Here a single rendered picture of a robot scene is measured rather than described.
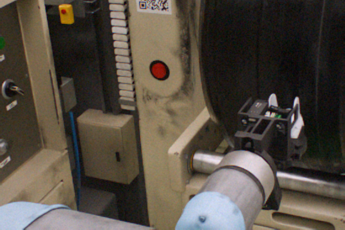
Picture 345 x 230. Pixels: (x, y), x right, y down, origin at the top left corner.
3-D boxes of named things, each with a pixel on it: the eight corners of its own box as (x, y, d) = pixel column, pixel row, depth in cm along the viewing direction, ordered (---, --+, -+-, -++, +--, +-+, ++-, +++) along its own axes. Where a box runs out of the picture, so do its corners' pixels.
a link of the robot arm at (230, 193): (172, 269, 77) (166, 208, 73) (207, 215, 86) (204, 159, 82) (236, 285, 74) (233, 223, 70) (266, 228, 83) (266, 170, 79)
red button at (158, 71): (152, 77, 135) (151, 63, 134) (156, 74, 136) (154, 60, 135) (165, 79, 134) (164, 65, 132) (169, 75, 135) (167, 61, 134)
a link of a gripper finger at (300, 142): (313, 126, 97) (297, 156, 90) (313, 135, 98) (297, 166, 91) (282, 122, 99) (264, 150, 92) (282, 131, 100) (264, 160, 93)
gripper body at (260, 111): (302, 102, 91) (276, 143, 82) (300, 155, 95) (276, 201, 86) (249, 94, 95) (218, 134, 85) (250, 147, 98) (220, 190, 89)
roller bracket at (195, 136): (169, 192, 132) (166, 150, 127) (238, 105, 164) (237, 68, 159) (185, 196, 130) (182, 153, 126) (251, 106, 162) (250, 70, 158)
